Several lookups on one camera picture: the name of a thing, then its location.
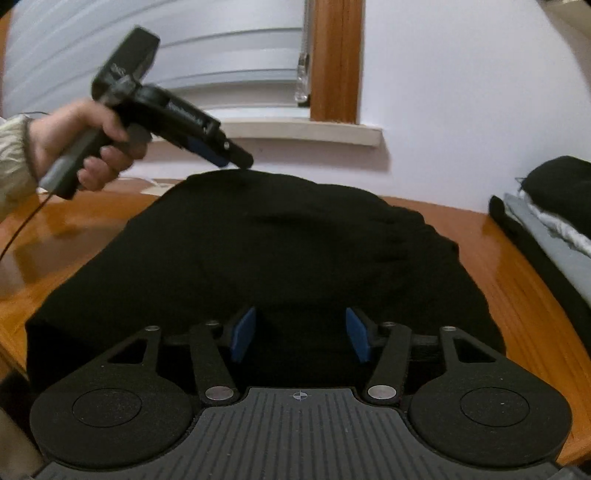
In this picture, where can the person's left hand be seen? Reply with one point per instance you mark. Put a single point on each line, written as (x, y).
(60, 129)

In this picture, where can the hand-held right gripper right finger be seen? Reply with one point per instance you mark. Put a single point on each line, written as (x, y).
(358, 334)

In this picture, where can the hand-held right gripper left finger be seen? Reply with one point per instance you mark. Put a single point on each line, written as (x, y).
(243, 334)

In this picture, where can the black sweatpants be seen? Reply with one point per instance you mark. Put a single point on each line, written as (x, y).
(277, 240)

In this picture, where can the grey window blind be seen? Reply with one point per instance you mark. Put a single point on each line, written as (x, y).
(207, 55)

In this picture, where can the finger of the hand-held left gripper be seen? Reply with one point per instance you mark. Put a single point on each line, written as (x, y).
(207, 150)
(235, 154)

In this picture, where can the white crinkled garment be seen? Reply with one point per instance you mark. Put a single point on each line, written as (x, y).
(563, 230)

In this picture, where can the wooden window jamb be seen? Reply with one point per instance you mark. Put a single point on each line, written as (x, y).
(337, 60)

